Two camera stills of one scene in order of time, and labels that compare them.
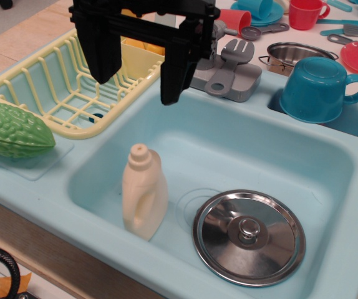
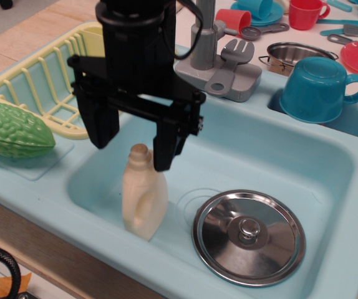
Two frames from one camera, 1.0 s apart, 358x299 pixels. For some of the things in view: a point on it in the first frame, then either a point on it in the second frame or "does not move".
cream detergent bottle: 145,194 does not move
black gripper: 188,24 -> 137,72
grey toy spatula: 353,30 does not move
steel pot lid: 249,238 does not move
